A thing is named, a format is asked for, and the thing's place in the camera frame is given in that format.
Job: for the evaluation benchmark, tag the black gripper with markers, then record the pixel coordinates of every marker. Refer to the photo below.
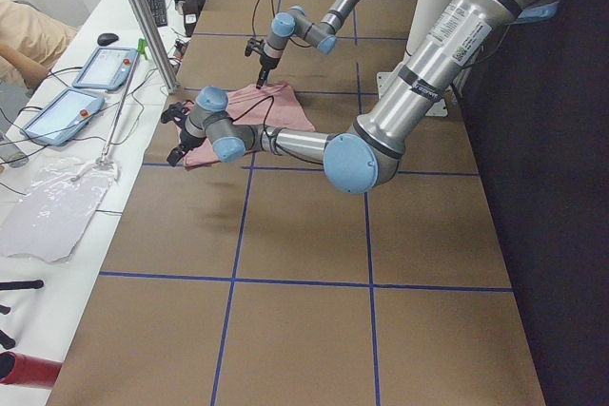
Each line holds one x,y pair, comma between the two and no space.
186,142
265,64

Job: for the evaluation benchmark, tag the pink Snoopy t-shirt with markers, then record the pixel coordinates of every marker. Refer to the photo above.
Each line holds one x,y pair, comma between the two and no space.
239,122

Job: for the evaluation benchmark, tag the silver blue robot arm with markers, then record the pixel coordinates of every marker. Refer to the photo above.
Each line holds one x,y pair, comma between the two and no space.
294,22
369,153

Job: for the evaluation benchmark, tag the black box with white label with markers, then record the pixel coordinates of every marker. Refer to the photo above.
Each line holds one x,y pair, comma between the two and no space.
191,11

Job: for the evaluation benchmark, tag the upper teach pendant tablet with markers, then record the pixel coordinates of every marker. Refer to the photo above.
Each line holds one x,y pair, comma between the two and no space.
107,68

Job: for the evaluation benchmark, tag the teach pendant tablet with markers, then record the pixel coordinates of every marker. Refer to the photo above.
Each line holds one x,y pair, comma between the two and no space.
63,117
107,68

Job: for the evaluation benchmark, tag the lower teach pendant tablet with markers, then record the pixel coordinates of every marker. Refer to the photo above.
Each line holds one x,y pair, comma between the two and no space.
63,117

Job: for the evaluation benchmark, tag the black keyboard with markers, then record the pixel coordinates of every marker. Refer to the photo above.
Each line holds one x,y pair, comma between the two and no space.
158,11

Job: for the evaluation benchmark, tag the black computer mouse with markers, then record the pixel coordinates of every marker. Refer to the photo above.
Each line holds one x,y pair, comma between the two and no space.
107,38

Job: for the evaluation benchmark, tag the clear plastic bag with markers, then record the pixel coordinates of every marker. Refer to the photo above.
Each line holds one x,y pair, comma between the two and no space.
53,215

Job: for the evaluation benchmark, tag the person in beige shirt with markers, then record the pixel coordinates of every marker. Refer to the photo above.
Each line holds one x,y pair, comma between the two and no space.
31,44

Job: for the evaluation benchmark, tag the red cylinder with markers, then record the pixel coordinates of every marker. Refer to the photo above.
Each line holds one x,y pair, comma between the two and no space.
28,371

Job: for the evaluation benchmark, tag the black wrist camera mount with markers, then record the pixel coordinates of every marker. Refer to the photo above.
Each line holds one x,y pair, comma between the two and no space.
254,45
176,113

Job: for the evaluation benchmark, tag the green handled reacher grabber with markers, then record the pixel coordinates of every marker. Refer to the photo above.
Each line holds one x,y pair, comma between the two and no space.
103,161

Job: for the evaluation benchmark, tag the aluminium frame post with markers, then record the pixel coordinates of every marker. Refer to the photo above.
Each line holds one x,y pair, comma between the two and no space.
155,44

